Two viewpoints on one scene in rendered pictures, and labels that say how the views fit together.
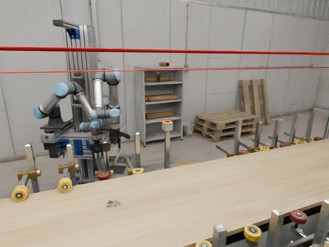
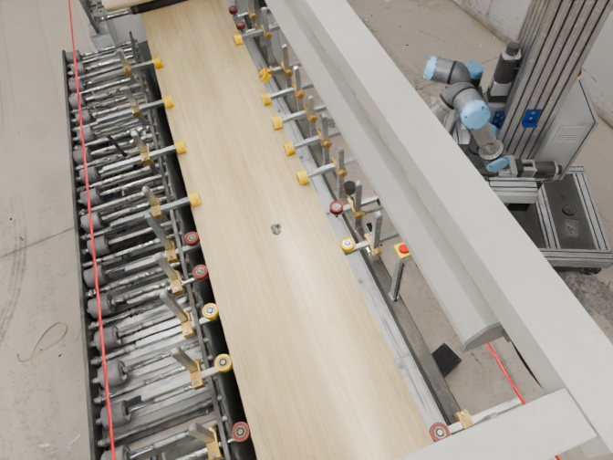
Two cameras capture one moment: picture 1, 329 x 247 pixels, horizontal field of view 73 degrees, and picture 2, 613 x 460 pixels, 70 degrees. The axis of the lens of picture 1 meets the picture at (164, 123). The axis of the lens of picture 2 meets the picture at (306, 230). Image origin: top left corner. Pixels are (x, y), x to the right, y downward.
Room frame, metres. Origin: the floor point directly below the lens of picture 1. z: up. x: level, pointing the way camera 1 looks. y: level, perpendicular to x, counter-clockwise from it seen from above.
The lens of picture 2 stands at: (1.49, -1.01, 2.94)
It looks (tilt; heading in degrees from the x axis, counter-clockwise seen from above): 57 degrees down; 99
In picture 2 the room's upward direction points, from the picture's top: 9 degrees counter-clockwise
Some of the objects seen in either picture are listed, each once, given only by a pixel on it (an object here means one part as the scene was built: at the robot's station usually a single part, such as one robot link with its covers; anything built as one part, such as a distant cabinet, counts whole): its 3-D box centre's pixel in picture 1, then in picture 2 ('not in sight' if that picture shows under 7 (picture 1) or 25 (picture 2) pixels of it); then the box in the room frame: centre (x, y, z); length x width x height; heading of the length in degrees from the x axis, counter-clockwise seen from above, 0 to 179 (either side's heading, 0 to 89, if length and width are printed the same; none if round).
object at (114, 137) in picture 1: (114, 135); not in sight; (1.70, 0.40, 1.12); 0.09 x 0.08 x 0.12; 111
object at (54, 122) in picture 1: (55, 119); not in sight; (2.25, 1.15, 1.09); 0.15 x 0.15 x 0.10
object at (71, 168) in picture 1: (68, 167); (338, 167); (1.47, 0.70, 0.95); 0.14 x 0.06 x 0.05; 112
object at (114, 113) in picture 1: (114, 116); not in sight; (1.71, 0.40, 1.28); 0.09 x 0.08 x 0.11; 13
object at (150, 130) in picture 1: (159, 105); not in sight; (4.51, 0.11, 0.78); 0.90 x 0.45 x 1.55; 117
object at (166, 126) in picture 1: (167, 126); (402, 253); (1.76, -0.02, 1.18); 0.07 x 0.07 x 0.08; 22
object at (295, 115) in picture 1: (292, 134); not in sight; (2.31, -1.41, 0.93); 0.04 x 0.04 x 0.48; 22
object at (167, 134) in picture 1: (167, 154); (398, 278); (1.76, -0.03, 0.93); 0.05 x 0.05 x 0.45; 22
